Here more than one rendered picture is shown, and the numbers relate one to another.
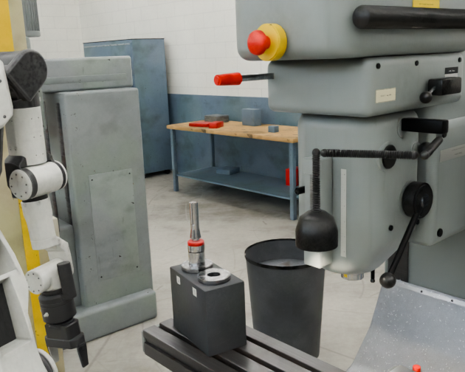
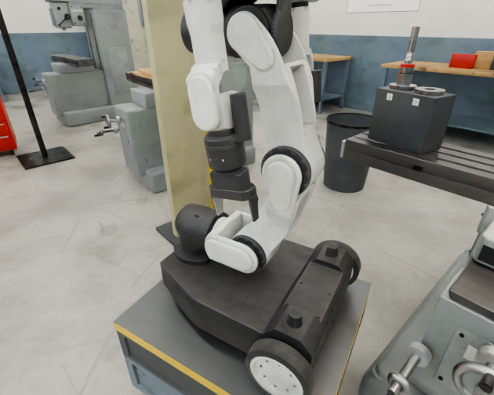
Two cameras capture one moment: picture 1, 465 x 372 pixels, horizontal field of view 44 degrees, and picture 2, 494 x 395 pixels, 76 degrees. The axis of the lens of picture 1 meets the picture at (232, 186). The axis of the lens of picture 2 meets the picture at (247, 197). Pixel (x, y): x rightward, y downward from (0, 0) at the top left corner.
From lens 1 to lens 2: 0.86 m
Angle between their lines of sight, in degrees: 16
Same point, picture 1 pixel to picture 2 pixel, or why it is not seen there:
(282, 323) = (349, 164)
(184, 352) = (395, 152)
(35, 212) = (302, 18)
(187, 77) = not seen: hidden behind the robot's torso
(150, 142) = not seen: hidden behind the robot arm
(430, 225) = not seen: outside the picture
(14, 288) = (306, 74)
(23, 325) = (308, 110)
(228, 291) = (446, 102)
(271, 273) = (349, 132)
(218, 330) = (430, 133)
